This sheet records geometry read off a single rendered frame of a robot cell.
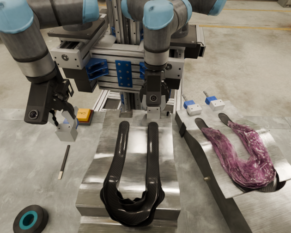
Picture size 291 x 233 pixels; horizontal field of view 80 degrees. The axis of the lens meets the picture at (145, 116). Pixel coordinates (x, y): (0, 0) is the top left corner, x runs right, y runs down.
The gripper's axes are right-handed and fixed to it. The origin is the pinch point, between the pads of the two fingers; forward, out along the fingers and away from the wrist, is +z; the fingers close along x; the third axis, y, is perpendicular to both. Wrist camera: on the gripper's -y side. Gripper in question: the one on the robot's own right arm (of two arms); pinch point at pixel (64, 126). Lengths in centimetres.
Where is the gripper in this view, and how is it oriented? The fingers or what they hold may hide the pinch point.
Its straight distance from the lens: 62.7
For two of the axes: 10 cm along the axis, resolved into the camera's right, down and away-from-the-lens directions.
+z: 0.0, 6.6, 7.5
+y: 0.4, -7.5, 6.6
